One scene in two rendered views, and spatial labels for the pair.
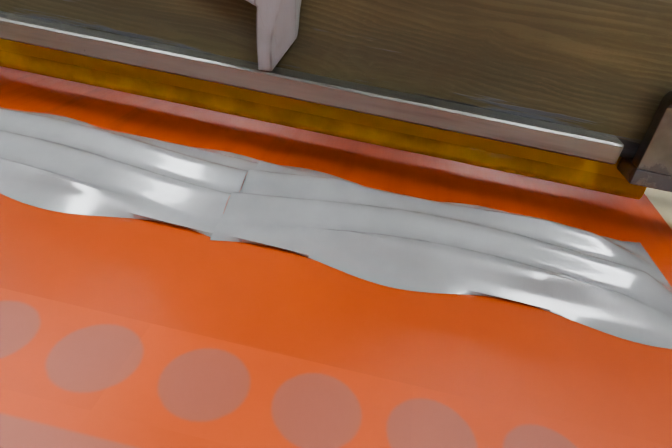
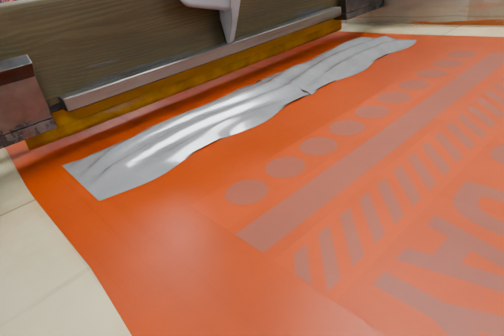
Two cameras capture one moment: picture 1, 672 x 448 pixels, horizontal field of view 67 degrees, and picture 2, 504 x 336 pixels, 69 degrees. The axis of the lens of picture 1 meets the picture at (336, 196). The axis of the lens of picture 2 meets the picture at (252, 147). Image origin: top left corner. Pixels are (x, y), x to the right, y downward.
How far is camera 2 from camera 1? 0.27 m
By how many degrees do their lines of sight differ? 37
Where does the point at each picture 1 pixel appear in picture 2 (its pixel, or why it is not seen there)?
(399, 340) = (390, 73)
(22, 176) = (235, 122)
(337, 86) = (258, 34)
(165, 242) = (307, 102)
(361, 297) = (364, 75)
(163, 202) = (280, 97)
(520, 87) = (304, 2)
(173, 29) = (175, 47)
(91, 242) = (297, 114)
